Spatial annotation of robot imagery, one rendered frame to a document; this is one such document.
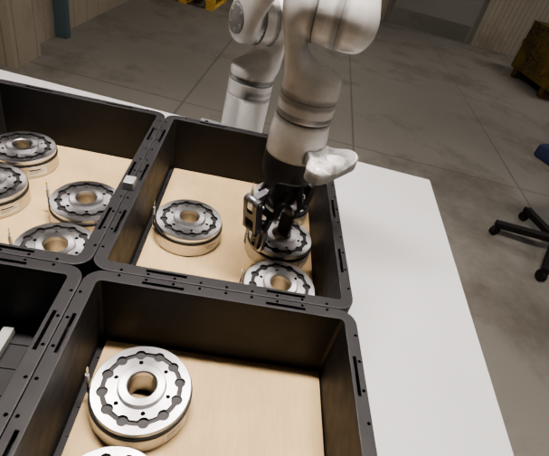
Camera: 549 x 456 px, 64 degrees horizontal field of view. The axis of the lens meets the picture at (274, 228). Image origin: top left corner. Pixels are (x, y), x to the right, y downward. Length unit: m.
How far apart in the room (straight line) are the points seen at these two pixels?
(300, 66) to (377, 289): 0.54
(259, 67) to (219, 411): 0.63
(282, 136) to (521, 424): 1.56
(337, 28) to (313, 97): 0.08
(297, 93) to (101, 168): 0.44
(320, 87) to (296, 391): 0.35
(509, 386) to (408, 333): 1.15
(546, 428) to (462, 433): 1.19
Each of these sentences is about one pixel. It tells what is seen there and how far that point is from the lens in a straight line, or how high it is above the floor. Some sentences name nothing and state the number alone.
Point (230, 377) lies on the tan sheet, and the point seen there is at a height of 0.83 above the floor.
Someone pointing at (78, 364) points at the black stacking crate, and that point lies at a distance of 0.51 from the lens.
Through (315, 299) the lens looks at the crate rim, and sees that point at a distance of 0.52.
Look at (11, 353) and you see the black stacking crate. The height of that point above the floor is 0.83.
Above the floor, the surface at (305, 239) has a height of 0.86.
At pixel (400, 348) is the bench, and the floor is 0.70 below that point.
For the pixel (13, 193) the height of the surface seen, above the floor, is 0.86.
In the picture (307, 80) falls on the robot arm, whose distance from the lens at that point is 0.52.
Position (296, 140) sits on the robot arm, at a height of 1.06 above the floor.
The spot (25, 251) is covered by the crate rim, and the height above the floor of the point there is 0.93.
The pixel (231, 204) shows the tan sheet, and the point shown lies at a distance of 0.79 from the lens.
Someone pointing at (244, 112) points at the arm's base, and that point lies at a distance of 0.93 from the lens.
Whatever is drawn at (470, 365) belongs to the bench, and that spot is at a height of 0.70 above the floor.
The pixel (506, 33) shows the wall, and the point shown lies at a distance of 7.87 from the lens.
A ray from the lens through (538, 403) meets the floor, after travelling 2.02.
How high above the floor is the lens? 1.29
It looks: 37 degrees down
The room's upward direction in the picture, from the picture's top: 15 degrees clockwise
